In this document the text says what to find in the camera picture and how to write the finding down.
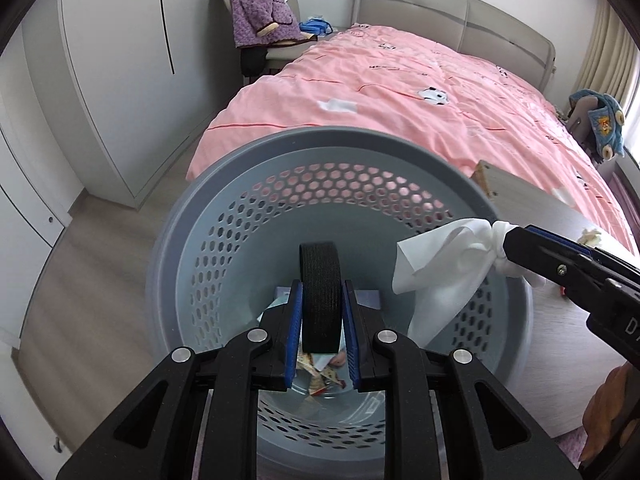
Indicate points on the beige curtain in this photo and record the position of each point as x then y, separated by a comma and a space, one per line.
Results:
610, 50

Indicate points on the blue plush garment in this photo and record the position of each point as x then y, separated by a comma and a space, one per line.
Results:
605, 125

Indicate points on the bed with pink duvet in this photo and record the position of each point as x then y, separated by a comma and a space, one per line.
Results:
375, 90

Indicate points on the blue bag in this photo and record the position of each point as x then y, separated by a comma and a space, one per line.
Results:
315, 25

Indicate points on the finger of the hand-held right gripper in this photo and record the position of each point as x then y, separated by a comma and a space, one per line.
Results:
555, 240
540, 260

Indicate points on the grey chair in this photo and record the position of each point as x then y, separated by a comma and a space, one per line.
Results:
580, 120

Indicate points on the beige chair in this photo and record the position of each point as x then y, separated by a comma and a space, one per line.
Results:
285, 52

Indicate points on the purple rug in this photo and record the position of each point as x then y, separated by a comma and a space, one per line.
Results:
565, 455

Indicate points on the grey padded bed headboard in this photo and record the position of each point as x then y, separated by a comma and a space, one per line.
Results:
415, 15

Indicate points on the white knotted wipe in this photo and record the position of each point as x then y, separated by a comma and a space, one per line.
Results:
440, 270

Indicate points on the purple fleece robe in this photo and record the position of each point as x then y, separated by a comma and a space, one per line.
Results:
255, 10

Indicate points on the person's right hand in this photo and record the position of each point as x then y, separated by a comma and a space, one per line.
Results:
607, 410

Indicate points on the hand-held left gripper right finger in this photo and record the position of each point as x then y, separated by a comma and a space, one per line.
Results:
350, 335

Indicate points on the small pink item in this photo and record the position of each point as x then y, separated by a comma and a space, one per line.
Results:
339, 359

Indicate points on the grey perforated plastic basket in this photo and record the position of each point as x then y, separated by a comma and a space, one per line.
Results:
225, 210

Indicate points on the white cabinet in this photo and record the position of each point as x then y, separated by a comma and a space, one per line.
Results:
25, 200

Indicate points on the red patterned snack bag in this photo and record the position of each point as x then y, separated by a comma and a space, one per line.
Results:
320, 380

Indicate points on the black elastic band roll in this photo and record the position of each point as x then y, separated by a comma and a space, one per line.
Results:
320, 295

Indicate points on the white wardrobe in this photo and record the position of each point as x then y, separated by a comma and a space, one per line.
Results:
125, 60

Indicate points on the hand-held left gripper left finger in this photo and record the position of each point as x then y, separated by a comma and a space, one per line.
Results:
295, 335

